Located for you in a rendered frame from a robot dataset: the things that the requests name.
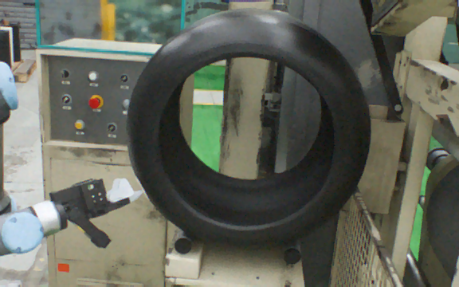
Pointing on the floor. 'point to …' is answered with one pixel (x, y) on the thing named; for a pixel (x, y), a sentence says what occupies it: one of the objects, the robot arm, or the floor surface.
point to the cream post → (243, 110)
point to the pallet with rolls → (7, 49)
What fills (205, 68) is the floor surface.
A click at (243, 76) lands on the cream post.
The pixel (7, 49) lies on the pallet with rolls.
